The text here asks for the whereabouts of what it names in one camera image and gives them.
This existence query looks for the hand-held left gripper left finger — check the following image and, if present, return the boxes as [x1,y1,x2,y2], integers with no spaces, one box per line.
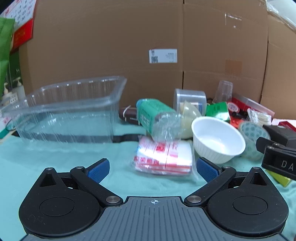
[35,158,124,207]

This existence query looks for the red flat box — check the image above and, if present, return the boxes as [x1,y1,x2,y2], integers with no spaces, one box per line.
[228,94,275,119]

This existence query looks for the clear round plastic jar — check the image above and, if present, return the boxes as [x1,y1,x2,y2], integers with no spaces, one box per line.
[174,88,207,117]

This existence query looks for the white pump bottle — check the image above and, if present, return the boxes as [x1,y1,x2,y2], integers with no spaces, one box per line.
[13,77,26,99]

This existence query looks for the white plastic bag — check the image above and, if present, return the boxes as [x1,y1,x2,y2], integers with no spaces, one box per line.
[268,0,296,33]

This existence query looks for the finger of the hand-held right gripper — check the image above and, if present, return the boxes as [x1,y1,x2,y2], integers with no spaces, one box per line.
[256,137,281,154]

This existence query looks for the mint green table cloth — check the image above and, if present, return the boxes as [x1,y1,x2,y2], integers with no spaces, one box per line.
[0,116,296,241]

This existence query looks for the red white calendar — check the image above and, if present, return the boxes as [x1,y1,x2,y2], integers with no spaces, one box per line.
[0,0,38,52]

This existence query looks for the crushed bottle green label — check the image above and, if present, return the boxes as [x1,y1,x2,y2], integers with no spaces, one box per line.
[136,98,186,142]

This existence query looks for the white red tissue packet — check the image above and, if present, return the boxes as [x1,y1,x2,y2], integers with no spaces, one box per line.
[133,135,194,176]

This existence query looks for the black box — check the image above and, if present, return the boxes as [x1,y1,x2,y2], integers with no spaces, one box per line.
[263,125,296,148]

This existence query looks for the large cardboard box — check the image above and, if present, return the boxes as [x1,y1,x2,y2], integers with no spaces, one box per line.
[18,0,269,117]

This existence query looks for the clear plastic container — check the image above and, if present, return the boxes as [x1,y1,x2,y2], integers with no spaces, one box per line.
[2,76,128,144]

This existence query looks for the clear plastic cup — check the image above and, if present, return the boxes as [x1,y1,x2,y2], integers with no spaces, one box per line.
[214,80,234,104]

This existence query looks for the cotton swab bag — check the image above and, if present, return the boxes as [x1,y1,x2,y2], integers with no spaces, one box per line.
[247,108,273,127]

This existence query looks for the yellow green box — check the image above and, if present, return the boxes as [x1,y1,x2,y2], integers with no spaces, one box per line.
[265,169,292,187]

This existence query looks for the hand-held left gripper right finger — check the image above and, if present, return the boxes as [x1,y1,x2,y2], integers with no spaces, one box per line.
[184,157,275,207]

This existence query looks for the clear tape roll green print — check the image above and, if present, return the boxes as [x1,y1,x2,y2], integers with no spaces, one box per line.
[238,121,271,161]

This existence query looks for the green bag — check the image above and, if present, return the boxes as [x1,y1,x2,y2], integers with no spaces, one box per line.
[0,17,16,96]

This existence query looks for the green white carton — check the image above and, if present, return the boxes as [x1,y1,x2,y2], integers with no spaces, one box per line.
[206,102,231,122]

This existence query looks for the pale yellow plastic cup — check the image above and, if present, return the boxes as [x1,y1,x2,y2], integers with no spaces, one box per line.
[180,100,202,139]

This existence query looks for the red white small box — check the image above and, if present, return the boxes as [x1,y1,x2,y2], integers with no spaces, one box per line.
[278,120,296,131]

